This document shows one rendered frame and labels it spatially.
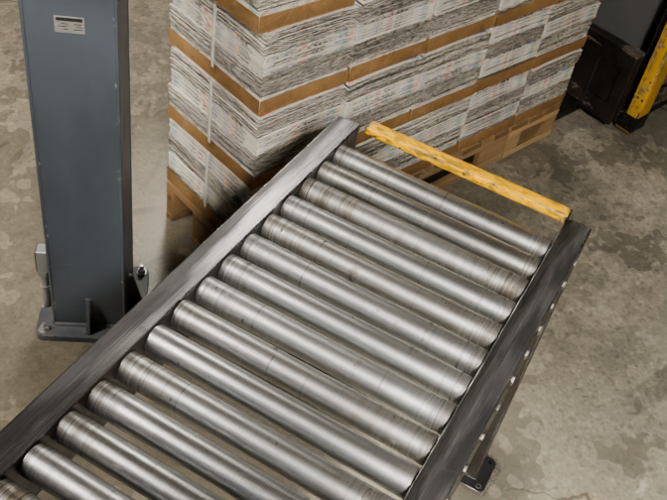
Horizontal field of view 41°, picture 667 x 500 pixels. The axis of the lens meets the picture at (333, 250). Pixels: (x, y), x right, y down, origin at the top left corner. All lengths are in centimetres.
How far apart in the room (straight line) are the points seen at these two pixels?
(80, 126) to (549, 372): 141
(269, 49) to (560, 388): 121
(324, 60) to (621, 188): 146
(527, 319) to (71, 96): 103
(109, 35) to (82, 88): 14
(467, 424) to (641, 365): 141
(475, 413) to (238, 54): 111
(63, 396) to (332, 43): 119
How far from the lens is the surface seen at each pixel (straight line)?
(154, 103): 321
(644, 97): 348
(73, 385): 131
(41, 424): 128
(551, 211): 171
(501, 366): 142
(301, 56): 212
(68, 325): 242
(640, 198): 329
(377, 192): 166
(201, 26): 223
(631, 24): 362
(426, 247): 158
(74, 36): 186
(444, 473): 128
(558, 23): 301
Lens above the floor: 184
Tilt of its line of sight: 43 degrees down
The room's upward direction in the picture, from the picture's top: 11 degrees clockwise
